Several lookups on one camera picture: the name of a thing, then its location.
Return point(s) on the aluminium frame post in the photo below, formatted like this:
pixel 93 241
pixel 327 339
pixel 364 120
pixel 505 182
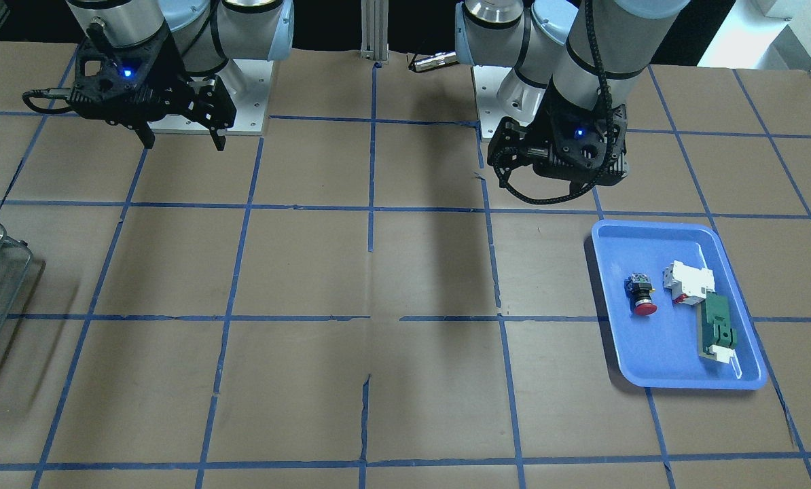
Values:
pixel 374 30

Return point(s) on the blue plastic tray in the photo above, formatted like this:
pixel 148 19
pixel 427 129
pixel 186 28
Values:
pixel 662 350

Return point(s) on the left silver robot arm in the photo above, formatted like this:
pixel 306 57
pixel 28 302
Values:
pixel 574 68

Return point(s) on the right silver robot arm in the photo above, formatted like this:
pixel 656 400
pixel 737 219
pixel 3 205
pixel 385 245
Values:
pixel 179 67

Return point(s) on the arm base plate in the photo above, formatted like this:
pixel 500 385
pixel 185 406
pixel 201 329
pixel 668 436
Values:
pixel 499 92
pixel 249 83

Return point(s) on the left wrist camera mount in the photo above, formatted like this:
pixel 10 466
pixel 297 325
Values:
pixel 575 139

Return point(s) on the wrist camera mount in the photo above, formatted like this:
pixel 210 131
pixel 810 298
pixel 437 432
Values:
pixel 575 139
pixel 128 85

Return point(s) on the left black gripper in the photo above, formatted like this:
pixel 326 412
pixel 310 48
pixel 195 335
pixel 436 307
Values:
pixel 540 128

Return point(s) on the white circuit breaker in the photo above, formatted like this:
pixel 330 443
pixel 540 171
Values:
pixel 687 284

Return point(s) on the green terminal block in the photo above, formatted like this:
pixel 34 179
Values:
pixel 717 337

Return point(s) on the red emergency stop button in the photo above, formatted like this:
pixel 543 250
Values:
pixel 639 289

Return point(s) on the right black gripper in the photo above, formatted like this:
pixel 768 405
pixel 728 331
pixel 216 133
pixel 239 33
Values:
pixel 172 73

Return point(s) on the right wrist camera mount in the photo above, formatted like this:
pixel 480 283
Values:
pixel 128 85

